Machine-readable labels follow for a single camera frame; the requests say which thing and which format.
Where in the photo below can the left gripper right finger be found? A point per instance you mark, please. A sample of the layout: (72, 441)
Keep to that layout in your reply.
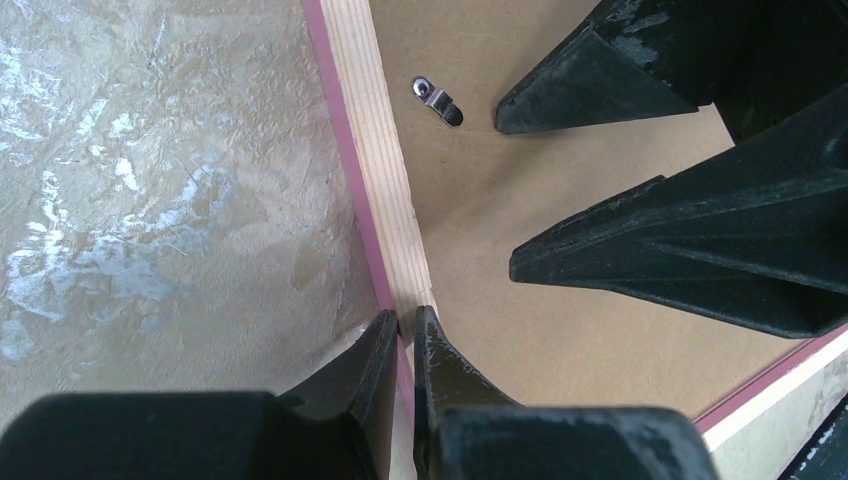
(467, 428)

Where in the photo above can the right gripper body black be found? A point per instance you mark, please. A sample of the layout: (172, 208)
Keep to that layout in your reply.
(776, 71)

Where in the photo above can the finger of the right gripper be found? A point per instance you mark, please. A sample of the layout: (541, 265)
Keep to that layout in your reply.
(585, 81)
(765, 254)

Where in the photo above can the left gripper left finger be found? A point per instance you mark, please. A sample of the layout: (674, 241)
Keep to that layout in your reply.
(336, 424)

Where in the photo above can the brown cardboard backing board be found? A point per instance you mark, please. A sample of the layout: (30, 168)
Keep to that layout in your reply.
(479, 194)

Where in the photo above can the pink wooden picture frame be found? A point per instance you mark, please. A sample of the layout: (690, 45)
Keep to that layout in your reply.
(754, 432)

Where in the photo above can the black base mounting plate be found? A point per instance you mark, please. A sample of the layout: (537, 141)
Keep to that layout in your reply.
(824, 455)

